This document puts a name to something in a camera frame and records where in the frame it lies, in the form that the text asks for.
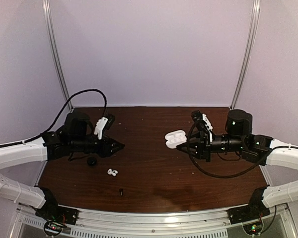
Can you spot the aluminium front rail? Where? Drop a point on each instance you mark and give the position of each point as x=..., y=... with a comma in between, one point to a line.
x=214, y=223

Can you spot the right circuit board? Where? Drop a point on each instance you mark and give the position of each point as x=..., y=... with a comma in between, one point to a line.
x=254, y=228

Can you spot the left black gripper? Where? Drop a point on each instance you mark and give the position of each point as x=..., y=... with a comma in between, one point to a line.
x=105, y=150

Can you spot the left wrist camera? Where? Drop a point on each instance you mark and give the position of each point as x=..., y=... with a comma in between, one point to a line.
x=103, y=124

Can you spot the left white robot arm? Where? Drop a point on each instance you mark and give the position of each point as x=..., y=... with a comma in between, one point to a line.
x=76, y=135

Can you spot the aluminium frame post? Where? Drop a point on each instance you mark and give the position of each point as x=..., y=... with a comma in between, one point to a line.
x=54, y=49
x=254, y=21

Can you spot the left aluminium frame post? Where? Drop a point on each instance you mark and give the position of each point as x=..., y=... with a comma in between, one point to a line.
x=54, y=49

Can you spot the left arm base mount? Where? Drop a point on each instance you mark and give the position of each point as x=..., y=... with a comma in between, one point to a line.
x=51, y=211

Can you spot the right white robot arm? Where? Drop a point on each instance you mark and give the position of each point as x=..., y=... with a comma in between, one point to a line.
x=260, y=150

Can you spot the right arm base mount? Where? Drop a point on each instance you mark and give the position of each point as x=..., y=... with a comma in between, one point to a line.
x=255, y=209

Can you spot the white earbud charging case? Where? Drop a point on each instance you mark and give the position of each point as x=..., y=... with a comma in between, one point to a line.
x=175, y=138

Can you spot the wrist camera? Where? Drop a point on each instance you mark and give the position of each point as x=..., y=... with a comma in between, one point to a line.
x=103, y=124
x=201, y=121

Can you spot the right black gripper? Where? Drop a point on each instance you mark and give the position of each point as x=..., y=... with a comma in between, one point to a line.
x=204, y=150

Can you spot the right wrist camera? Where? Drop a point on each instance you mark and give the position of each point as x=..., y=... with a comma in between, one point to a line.
x=201, y=121

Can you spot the right aluminium frame post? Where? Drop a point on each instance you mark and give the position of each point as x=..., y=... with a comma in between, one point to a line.
x=254, y=21

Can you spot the left circuit board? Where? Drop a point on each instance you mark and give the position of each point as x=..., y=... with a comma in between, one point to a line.
x=52, y=229

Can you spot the black round cap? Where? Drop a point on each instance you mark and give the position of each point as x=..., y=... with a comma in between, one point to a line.
x=91, y=161

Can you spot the circuit board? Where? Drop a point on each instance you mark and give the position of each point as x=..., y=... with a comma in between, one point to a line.
x=254, y=228
x=52, y=229

